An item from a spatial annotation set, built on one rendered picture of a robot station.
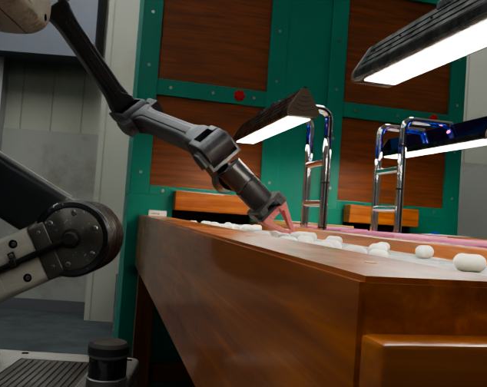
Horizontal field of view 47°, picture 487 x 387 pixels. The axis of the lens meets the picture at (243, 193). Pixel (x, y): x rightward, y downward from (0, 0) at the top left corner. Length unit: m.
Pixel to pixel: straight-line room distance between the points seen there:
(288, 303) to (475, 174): 4.17
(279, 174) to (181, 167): 0.38
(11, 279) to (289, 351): 0.69
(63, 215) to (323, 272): 0.69
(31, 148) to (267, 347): 3.99
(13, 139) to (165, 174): 2.45
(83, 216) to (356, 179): 1.52
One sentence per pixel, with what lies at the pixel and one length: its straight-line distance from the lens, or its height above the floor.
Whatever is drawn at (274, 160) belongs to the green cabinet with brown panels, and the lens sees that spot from 2.15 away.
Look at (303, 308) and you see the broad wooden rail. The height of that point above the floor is 0.74.
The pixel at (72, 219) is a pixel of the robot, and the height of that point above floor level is 0.76.
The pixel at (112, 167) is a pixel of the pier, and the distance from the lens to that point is 3.92.
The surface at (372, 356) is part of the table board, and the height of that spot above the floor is 0.73.
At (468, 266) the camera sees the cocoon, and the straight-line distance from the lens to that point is 0.73.
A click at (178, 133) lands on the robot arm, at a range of 1.24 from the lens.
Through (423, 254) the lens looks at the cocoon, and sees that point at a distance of 0.94.
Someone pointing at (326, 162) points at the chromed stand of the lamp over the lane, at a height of 0.96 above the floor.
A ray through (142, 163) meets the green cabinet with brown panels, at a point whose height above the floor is 0.95.
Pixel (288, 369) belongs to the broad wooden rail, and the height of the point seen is 0.69.
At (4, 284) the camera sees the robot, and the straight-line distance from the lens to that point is 0.99.
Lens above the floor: 0.79
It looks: 2 degrees up
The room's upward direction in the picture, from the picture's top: 4 degrees clockwise
